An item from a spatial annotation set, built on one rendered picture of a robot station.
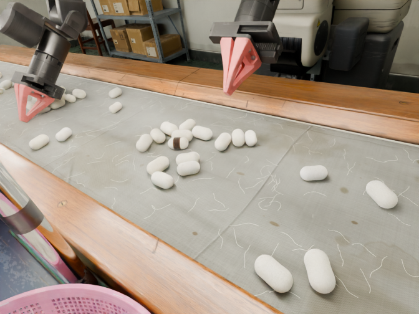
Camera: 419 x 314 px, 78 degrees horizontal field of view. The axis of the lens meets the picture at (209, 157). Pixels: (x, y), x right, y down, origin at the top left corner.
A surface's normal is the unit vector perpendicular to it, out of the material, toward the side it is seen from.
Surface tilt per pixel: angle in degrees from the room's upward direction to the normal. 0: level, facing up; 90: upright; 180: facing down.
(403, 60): 88
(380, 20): 90
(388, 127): 45
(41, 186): 0
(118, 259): 0
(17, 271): 0
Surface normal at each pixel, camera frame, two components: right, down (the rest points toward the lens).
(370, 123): -0.49, -0.15
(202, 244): -0.13, -0.78
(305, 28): -0.62, 0.64
